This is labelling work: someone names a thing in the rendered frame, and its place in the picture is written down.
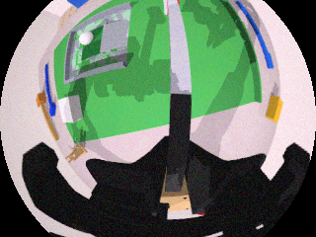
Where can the orange mallet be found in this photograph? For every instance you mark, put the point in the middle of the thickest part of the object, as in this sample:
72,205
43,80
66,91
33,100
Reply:
40,103

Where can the white golf ball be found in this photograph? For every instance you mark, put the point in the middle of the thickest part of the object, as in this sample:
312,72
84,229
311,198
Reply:
86,37

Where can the white cube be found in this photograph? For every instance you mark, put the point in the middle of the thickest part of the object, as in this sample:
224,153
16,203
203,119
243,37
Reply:
70,109

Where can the green flat mat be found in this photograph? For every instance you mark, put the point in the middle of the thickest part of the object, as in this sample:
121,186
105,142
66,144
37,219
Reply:
138,97

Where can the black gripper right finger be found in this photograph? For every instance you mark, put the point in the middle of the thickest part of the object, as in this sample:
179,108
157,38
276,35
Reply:
206,174

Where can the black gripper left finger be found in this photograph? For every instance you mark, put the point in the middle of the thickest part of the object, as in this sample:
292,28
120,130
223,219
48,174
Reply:
145,176

